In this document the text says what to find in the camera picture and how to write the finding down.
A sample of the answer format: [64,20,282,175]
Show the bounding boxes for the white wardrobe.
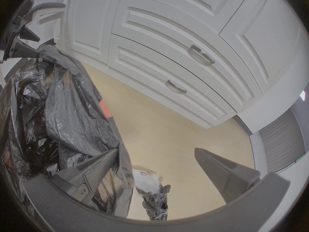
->
[36,0,305,133]

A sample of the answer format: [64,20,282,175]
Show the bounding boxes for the black plastic bag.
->
[0,44,135,220]

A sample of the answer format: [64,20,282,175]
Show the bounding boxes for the crumpled black plastic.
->
[136,184,172,221]

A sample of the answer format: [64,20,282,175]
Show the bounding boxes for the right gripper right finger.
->
[194,148,261,205]

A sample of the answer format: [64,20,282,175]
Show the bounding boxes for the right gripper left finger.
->
[52,148,120,202]

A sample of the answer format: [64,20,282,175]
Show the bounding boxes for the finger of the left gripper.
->
[19,26,41,43]
[9,38,41,59]

